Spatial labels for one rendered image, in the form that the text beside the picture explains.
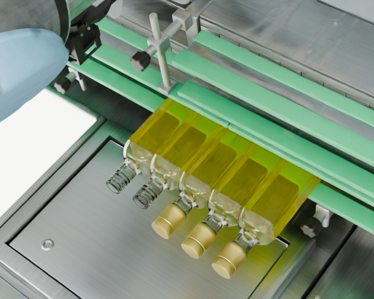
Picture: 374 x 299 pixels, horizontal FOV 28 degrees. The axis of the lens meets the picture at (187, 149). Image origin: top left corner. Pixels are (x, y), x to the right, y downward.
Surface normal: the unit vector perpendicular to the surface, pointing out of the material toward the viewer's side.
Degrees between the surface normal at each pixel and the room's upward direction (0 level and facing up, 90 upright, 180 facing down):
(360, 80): 90
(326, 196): 90
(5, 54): 93
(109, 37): 90
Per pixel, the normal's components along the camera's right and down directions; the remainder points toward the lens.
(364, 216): -0.11, -0.58
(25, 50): 0.53, -0.32
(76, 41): 0.79, 0.45
